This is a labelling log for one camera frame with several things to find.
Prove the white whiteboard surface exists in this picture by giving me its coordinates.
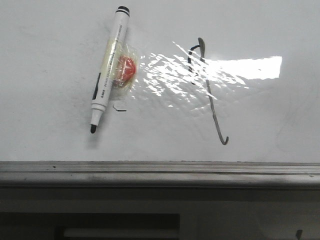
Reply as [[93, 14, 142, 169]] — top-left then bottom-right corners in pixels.
[[0, 0, 320, 163]]

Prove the red magnet taped to marker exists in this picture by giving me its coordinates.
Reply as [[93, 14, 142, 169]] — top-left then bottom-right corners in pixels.
[[116, 55, 136, 85]]

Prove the grey metal whiteboard tray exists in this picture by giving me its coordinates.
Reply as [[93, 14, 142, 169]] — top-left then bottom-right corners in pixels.
[[0, 161, 320, 189]]

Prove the white black whiteboard marker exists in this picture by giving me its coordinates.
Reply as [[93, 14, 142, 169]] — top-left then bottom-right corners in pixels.
[[90, 6, 130, 134]]

